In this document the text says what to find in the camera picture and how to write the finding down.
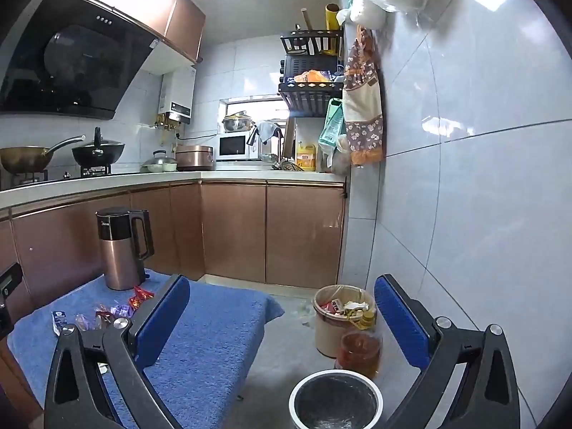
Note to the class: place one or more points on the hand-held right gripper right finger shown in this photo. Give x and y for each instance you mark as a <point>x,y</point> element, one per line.
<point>398,321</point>

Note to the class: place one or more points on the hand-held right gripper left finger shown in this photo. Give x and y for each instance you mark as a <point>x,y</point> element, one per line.
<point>161,317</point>

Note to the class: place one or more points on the purple plastic wrapper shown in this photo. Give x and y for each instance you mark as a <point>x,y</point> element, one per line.
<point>121,310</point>

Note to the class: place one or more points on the clear wrapper with red print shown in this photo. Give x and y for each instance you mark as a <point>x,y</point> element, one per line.
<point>105,316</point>
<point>85,321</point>

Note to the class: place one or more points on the red snack wrapper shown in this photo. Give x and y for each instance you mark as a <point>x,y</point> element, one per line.
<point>141,297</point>

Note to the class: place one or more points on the amber oil bottle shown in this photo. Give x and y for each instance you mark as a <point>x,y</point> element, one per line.
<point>359,353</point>

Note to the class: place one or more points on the blue fluffy mat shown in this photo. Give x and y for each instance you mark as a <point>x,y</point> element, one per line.
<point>214,335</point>

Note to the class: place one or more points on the small blue white carton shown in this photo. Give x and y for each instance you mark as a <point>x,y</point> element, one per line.
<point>58,322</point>

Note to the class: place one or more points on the beige bin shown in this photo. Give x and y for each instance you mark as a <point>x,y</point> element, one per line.
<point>328,335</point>

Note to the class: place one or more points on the copper electric kettle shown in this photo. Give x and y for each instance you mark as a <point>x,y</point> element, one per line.
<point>120,250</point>

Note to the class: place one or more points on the white bin with black liner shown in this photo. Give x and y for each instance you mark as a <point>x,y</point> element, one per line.
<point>336,404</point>

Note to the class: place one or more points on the copper lower cabinets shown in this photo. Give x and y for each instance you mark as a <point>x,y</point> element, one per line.
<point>232,228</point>

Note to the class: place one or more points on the black gas stove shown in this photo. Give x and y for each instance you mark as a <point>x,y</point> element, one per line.
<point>53,178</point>

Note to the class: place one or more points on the golden wok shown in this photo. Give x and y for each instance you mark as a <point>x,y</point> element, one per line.
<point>22,156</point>

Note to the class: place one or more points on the steel pot with lid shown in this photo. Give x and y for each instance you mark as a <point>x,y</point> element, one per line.
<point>158,161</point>

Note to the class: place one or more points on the black wok with lid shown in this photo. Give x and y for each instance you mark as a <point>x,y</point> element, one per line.
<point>98,152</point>

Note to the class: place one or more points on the copper rice cooker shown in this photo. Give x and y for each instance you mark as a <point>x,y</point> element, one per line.
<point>195,157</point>

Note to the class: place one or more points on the clear hanging bag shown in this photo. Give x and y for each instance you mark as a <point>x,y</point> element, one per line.
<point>342,156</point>

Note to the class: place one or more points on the white microwave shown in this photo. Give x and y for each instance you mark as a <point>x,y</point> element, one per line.
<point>232,146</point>

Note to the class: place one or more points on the yellow oil bottle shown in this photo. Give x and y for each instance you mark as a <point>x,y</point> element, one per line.
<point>306,157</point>

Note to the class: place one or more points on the steel faucet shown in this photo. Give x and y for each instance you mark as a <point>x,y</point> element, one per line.
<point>280,152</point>

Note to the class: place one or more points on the green packet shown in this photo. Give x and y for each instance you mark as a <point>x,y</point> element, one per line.
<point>331,125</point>

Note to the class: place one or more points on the steel bowls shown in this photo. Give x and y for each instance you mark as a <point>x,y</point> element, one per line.
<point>238,123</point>

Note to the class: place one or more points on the grey cloth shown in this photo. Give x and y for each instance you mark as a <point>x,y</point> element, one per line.
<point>269,130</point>

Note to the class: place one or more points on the white water heater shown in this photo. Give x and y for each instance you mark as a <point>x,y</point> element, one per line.
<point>178,94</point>

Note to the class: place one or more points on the floral apron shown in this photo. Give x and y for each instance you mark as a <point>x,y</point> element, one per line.
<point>364,98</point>

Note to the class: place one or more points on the window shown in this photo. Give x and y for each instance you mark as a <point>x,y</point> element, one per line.
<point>259,109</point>

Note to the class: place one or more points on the black range hood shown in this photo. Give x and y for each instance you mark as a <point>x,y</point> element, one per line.
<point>76,62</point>

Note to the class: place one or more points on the black storage rack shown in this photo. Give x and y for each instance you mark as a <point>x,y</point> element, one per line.
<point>308,96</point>

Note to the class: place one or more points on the orange bag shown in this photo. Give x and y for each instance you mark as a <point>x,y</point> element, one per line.
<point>313,77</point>

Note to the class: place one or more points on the black toaster oven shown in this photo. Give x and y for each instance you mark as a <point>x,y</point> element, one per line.
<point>308,62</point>

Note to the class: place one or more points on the yellow roll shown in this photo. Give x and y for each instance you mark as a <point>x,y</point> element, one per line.
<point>333,17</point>

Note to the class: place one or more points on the wooden rolling pin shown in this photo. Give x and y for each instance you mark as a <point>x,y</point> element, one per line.
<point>307,20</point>

